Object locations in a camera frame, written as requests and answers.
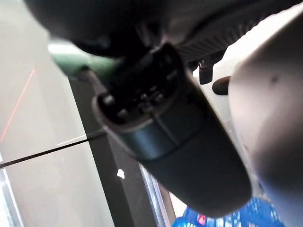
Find blue plastic shopping basket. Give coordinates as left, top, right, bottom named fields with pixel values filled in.
left=174, top=197, right=286, bottom=227

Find silver robot right leg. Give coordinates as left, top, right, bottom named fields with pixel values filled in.
left=227, top=10, right=303, bottom=227

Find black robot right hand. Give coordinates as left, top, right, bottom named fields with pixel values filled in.
left=23, top=0, right=303, bottom=217

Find black store shelf unit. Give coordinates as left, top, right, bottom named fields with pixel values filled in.
left=0, top=0, right=173, bottom=227

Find clear plastic shelf rail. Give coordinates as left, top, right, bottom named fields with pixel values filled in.
left=138, top=163, right=172, bottom=227

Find black robot right foot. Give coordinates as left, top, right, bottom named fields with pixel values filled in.
left=212, top=76, right=232, bottom=96

